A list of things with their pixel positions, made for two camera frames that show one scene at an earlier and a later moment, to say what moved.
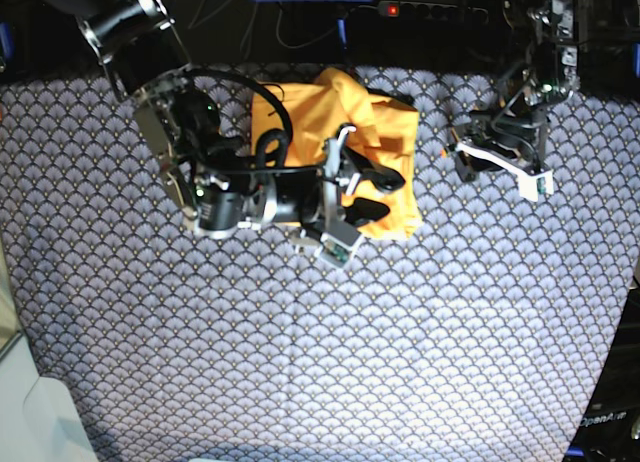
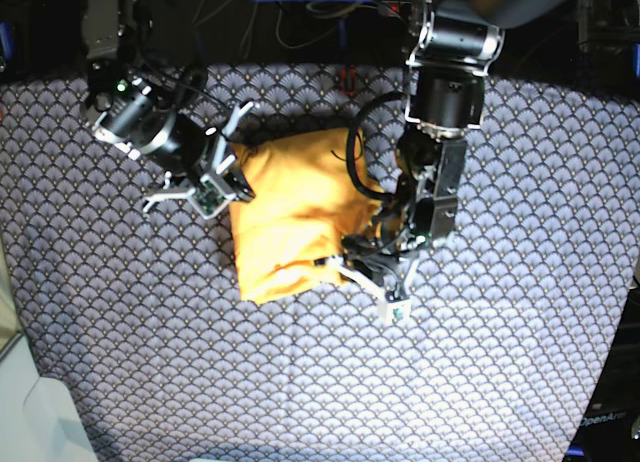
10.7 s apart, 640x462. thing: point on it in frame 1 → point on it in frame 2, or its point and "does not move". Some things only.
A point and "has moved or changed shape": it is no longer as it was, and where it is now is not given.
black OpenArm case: x=610 y=430 does not move
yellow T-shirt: x=380 y=133 has moved or changed shape
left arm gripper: x=228 y=200 → x=184 y=148
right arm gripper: x=513 y=129 → x=429 y=171
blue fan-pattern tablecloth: x=494 y=335 does not move
